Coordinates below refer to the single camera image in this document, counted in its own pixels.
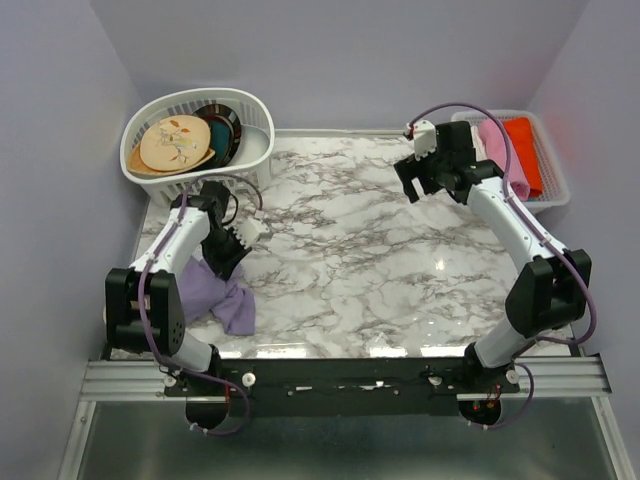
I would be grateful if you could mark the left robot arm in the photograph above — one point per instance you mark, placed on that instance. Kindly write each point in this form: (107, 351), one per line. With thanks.
(143, 309)

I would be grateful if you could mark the black rimmed plate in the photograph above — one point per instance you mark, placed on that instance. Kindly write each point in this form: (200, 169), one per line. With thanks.
(218, 111)

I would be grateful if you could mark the aluminium rail frame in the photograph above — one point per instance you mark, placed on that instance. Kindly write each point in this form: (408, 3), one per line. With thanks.
(544, 377)

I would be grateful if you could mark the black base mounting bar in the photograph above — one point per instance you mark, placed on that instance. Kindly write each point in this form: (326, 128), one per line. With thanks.
(343, 387)

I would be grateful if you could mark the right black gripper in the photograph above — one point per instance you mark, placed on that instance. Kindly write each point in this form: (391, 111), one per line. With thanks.
(409, 169)

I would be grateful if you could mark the orange leaf shaped plate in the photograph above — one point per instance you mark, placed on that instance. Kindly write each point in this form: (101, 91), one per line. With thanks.
(136, 166)

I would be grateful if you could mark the dark teal plate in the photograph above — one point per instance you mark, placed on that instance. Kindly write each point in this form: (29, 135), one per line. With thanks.
(221, 141)

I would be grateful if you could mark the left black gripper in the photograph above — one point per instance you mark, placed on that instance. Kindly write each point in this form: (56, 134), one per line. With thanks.
(226, 267)

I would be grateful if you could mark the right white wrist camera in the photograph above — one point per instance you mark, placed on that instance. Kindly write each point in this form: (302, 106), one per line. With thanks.
(423, 134)

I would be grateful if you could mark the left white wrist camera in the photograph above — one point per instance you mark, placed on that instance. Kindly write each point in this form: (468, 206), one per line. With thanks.
(251, 231)

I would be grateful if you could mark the beige floral plate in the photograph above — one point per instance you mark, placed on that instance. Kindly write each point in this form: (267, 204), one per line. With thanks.
(175, 143)

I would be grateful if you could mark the orange rolled t shirt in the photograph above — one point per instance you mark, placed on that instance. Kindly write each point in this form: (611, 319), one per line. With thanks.
(524, 173)

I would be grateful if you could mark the white rectangular tray basket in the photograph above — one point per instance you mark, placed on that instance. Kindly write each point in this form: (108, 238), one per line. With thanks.
(556, 192)

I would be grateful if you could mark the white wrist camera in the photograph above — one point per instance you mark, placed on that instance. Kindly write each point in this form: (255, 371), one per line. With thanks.
(423, 134)
(251, 231)

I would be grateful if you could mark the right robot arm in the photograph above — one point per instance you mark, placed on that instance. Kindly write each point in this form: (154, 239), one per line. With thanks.
(549, 291)

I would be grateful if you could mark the white rolled t shirt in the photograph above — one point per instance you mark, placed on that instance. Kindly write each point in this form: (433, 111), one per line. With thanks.
(478, 144)

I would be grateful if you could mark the white oval dish basket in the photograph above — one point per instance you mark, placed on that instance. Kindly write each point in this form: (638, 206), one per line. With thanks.
(251, 166)

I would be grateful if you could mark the purple t shirt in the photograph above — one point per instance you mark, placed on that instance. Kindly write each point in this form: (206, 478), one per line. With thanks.
(202, 292)

